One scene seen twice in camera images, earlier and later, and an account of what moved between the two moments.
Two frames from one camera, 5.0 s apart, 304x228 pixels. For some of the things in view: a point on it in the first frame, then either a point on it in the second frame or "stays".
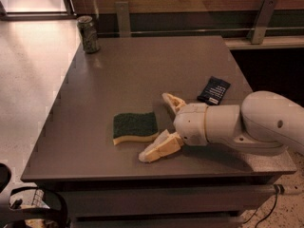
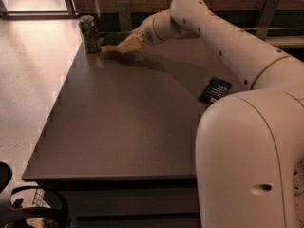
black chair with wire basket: [30, 218] stays
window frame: [70, 12] stays
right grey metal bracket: [263, 19] stays
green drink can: [88, 33] stays
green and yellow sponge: [134, 126] to [111, 48]
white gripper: [190, 123] to [146, 32]
